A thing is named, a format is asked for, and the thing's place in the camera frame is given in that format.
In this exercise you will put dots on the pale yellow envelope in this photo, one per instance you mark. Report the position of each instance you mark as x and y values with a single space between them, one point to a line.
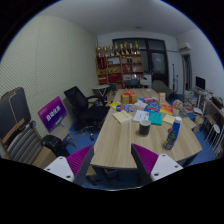
169 119

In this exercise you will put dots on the teal book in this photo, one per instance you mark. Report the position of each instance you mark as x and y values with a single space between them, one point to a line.
155 118

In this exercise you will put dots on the striped cushioned chair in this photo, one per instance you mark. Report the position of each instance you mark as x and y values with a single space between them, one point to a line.
22 142

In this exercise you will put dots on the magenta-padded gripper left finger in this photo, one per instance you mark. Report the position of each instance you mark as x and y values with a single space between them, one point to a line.
68 165

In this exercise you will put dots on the black office chair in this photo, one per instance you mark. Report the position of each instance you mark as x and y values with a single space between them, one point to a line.
84 107

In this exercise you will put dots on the black suitcase with brown trim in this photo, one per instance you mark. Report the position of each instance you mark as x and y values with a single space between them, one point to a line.
13 111

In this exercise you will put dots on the wooden shelf unit with trophies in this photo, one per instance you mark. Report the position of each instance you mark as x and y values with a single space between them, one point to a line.
120 63

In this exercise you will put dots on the blue colourful box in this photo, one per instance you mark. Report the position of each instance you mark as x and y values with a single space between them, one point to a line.
152 107

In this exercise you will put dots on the orange book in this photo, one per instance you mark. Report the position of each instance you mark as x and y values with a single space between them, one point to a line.
166 109

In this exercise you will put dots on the computer monitor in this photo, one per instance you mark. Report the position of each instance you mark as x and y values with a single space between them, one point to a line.
200 82

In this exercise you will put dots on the pink colourful box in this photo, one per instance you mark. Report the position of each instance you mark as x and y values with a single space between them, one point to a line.
149 99

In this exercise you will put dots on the colourful white-capped drink bottle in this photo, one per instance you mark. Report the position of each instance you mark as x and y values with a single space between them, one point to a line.
172 134

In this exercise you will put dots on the purple sign board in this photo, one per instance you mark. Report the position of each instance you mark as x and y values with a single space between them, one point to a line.
52 113

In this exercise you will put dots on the white printed paper sheet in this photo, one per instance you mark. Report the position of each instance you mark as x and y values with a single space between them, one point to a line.
141 115

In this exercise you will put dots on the black bag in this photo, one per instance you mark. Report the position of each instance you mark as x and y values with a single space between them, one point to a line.
55 145

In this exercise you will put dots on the yellow gift box red ribbon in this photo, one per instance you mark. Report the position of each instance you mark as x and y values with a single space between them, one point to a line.
128 97

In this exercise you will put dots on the small round white table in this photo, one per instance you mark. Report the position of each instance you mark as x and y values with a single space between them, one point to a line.
101 88

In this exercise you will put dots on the dark mug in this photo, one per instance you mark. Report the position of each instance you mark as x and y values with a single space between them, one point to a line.
144 127

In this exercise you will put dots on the pale yellow booklet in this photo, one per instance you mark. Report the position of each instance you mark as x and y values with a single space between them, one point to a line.
122 116

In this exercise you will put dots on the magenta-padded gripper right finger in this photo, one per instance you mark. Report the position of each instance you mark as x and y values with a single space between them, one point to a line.
154 165

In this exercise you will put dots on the white air conditioner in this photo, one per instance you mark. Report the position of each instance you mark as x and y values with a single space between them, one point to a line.
184 46

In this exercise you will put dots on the white stool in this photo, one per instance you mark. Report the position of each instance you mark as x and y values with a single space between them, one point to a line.
214 133

